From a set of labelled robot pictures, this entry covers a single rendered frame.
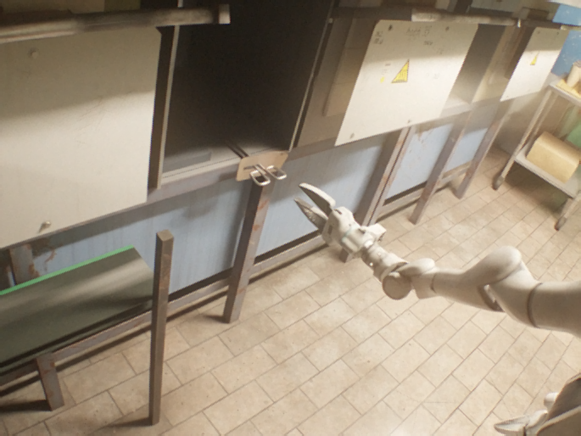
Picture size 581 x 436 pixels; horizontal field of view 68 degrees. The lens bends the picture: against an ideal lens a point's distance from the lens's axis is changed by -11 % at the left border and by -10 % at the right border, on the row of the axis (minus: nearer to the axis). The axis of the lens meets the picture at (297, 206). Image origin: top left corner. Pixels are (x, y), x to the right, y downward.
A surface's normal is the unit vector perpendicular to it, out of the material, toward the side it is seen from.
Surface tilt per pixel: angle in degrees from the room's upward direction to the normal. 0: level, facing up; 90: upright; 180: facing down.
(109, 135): 90
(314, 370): 0
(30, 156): 90
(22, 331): 0
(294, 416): 0
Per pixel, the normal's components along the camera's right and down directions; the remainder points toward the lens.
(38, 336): 0.24, -0.76
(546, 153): -0.62, 0.36
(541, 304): -0.93, -0.25
